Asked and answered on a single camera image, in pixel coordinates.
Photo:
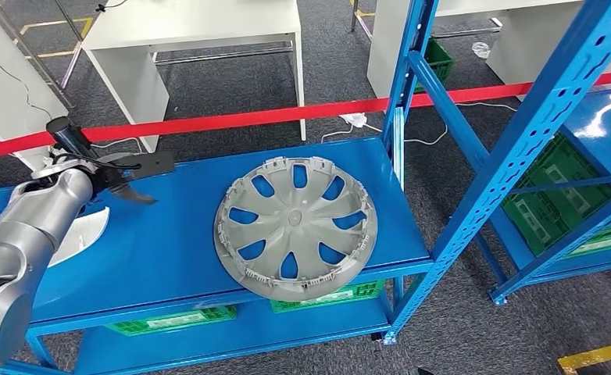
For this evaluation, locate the grey wheel hubcap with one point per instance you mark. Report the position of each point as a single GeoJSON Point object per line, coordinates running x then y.
{"type": "Point", "coordinates": [295, 222]}

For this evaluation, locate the white table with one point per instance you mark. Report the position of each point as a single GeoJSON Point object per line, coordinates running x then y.
{"type": "Point", "coordinates": [191, 20]}

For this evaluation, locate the yellow floor tape square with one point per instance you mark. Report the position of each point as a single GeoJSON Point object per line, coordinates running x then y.
{"type": "Point", "coordinates": [595, 356]}

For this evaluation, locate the black barrier post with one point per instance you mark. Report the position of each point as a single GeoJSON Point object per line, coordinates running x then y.
{"type": "Point", "coordinates": [70, 135]}

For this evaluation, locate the clear plastic bag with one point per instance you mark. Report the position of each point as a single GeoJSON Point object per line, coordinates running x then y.
{"type": "Point", "coordinates": [481, 49]}

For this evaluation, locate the red barrier tape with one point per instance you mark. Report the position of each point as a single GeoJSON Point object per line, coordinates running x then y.
{"type": "Point", "coordinates": [233, 120]}

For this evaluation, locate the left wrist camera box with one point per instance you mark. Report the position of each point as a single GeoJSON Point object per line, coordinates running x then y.
{"type": "Point", "coordinates": [150, 163]}

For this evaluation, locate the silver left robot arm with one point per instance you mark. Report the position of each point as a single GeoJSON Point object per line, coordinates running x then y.
{"type": "Point", "coordinates": [41, 207]}

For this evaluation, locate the white plastic body part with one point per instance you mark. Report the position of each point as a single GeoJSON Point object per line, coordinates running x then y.
{"type": "Point", "coordinates": [85, 233]}

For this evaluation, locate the white power adapter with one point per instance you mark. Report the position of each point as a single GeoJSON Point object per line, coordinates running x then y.
{"type": "Point", "coordinates": [356, 120]}

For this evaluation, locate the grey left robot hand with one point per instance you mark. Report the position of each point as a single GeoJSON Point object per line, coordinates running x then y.
{"type": "Point", "coordinates": [132, 196]}

